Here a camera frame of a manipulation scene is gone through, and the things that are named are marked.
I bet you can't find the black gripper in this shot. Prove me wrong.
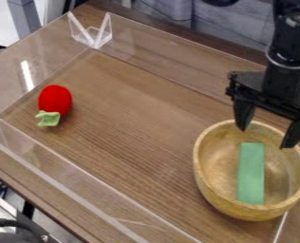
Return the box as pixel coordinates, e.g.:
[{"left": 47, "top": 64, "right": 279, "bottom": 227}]
[{"left": 226, "top": 63, "right": 300, "bottom": 148}]

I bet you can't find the green rectangular block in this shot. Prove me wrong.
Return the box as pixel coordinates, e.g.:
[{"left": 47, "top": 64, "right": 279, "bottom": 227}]
[{"left": 237, "top": 142, "right": 265, "bottom": 205}]

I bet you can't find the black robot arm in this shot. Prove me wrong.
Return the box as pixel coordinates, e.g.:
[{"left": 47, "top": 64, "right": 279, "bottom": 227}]
[{"left": 226, "top": 0, "right": 300, "bottom": 148}]

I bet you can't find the brown wooden bowl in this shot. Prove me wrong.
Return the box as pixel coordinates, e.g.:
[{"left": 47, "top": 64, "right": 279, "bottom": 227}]
[{"left": 193, "top": 120, "right": 300, "bottom": 221}]

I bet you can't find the red plush strawberry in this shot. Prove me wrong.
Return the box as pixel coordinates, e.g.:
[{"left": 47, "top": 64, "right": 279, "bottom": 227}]
[{"left": 35, "top": 84, "right": 72, "bottom": 127}]

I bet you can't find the black equipment under table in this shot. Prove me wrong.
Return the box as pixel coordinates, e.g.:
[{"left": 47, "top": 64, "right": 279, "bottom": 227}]
[{"left": 0, "top": 215, "right": 62, "bottom": 243}]

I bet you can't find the black cable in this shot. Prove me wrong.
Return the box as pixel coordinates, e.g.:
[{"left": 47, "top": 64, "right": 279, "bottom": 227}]
[{"left": 201, "top": 0, "right": 239, "bottom": 8}]

